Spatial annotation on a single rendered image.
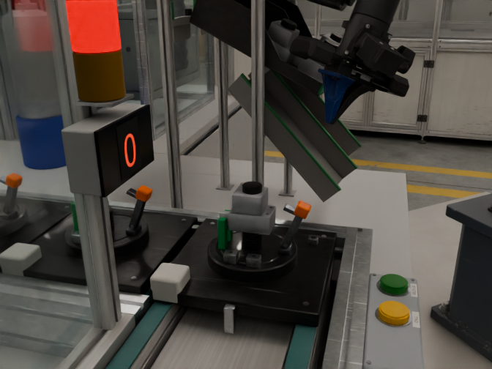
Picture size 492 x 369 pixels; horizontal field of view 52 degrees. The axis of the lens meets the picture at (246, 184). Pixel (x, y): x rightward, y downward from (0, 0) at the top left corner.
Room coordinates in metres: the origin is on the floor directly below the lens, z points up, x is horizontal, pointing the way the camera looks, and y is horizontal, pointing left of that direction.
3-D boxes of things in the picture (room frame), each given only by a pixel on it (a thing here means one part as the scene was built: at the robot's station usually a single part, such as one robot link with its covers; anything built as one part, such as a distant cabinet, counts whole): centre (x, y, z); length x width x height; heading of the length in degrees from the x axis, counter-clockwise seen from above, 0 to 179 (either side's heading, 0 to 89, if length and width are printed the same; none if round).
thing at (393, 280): (0.63, -0.21, 0.96); 0.04 x 0.04 x 0.02
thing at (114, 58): (0.54, 0.15, 1.28); 0.05 x 0.05 x 0.05
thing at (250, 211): (0.70, 0.00, 1.06); 0.08 x 0.04 x 0.07; 75
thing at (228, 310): (0.58, 0.02, 0.95); 0.01 x 0.01 x 0.04; 75
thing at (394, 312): (0.56, -0.19, 0.96); 0.04 x 0.04 x 0.02
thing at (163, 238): (0.76, 0.24, 1.01); 0.24 x 0.24 x 0.13; 75
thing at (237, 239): (0.70, -0.01, 0.98); 0.14 x 0.14 x 0.02
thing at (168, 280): (0.63, 0.11, 0.97); 0.05 x 0.05 x 0.04; 75
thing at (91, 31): (0.54, 0.15, 1.33); 0.05 x 0.05 x 0.05
